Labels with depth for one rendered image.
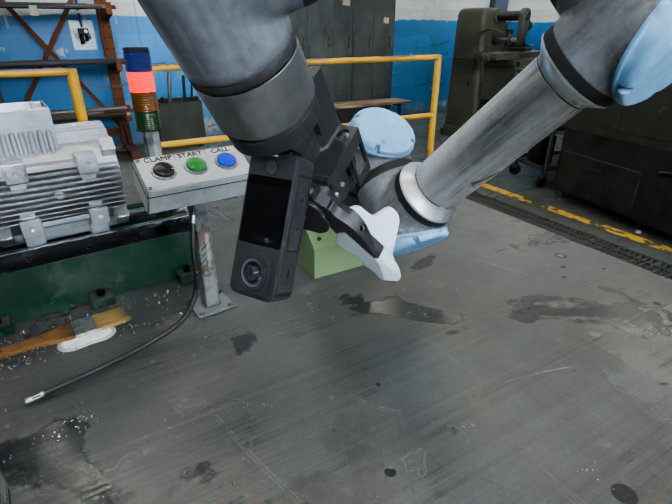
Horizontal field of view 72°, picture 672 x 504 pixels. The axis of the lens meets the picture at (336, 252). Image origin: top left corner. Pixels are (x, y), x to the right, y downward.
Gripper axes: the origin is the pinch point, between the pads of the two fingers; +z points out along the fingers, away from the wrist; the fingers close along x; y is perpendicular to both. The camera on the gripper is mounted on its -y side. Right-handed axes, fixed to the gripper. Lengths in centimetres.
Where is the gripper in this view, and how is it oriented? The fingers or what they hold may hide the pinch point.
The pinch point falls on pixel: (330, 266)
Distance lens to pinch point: 49.2
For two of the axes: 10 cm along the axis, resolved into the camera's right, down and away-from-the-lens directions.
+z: 2.7, 5.1, 8.2
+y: 4.3, -8.2, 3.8
